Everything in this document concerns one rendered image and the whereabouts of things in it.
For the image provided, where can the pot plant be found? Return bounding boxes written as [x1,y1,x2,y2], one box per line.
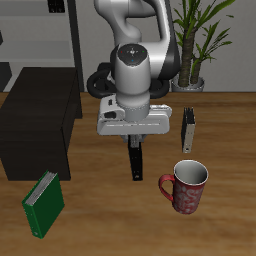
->
[170,0,236,93]

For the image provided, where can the black items on shelf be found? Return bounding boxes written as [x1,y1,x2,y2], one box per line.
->
[47,0,66,14]

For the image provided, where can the red patterned mug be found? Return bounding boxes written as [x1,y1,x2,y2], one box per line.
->
[158,159,210,215]

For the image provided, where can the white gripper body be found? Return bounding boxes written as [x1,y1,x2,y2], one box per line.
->
[96,104,174,137]

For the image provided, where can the green book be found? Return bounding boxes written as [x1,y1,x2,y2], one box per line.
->
[21,170,66,240]

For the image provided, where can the flat black base plate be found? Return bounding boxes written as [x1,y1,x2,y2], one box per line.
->
[86,62,171,100]

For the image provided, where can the black book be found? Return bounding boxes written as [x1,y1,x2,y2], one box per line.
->
[127,134,144,182]
[180,106,196,154]

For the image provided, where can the dark brown desk caddy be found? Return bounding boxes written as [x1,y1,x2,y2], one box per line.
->
[0,66,83,182]

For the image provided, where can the grey wall shelf unit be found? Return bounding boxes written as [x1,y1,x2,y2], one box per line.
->
[0,0,85,93]

